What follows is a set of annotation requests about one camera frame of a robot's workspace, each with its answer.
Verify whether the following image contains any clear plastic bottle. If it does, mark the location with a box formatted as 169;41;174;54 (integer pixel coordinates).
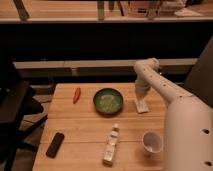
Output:
102;123;119;166

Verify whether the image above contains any green ceramic bowl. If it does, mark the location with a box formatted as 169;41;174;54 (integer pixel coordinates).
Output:
93;88;124;116

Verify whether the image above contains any dark chair back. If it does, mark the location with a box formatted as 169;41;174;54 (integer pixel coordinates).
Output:
184;36;213;108

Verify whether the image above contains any white sponge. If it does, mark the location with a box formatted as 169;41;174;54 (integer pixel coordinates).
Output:
134;99;149;114

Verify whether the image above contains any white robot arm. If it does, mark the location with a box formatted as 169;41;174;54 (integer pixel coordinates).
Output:
134;58;213;171

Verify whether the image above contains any black remote control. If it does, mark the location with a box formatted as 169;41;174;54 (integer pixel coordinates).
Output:
46;132;65;158

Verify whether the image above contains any white paper cup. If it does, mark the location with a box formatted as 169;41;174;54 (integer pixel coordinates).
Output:
142;131;163;156

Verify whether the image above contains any black office chair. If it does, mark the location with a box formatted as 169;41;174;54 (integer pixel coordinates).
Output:
0;54;47;171

